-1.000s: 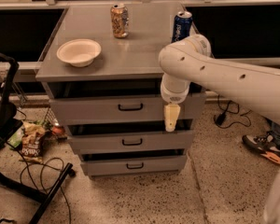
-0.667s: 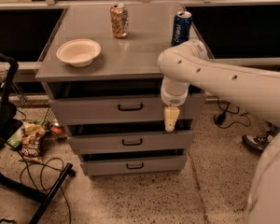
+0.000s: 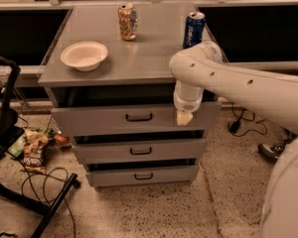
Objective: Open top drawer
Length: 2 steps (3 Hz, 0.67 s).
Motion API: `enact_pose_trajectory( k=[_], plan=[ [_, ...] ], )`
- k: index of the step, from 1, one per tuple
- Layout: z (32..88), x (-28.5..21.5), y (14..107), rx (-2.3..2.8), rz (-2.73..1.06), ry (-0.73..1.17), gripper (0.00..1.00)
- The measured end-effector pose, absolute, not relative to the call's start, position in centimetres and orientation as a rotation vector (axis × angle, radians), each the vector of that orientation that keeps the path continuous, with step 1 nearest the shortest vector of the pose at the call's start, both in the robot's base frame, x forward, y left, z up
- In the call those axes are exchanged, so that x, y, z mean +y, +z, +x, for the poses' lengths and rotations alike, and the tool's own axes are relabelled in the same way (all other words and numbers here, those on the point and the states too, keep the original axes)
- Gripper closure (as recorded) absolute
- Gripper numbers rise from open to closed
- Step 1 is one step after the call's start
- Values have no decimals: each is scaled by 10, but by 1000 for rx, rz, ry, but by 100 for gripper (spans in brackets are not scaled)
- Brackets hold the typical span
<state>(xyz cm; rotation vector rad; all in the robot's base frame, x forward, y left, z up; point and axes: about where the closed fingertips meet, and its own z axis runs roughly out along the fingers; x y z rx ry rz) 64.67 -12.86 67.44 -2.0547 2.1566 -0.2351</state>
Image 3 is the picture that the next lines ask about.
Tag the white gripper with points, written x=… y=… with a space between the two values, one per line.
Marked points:
x=188 y=105

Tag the grey top drawer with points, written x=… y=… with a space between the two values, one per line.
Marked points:
x=110 y=120

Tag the grey drawer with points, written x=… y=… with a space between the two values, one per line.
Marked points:
x=142 y=176
x=110 y=120
x=140 y=151

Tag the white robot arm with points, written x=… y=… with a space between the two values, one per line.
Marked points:
x=271 y=95

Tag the grey middle drawer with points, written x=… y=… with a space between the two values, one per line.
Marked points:
x=140 y=151

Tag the grey bottom drawer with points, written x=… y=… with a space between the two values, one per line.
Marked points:
x=142 y=176

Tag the grey drawer cabinet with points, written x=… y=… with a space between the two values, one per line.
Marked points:
x=134 y=73

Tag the blue pepsi can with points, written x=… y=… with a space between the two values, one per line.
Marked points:
x=195 y=23

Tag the grey orange sneaker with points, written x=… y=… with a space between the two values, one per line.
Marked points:
x=273 y=152

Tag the white paper bowl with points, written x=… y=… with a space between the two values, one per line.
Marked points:
x=84 y=56

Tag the orange patterned soda can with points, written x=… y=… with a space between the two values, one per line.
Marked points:
x=127 y=19

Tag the red small object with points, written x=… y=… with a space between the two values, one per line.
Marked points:
x=63 y=141

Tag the brown chip bag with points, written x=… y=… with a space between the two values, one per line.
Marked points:
x=34 y=151

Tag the green snack bag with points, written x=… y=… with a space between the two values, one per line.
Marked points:
x=16 y=150

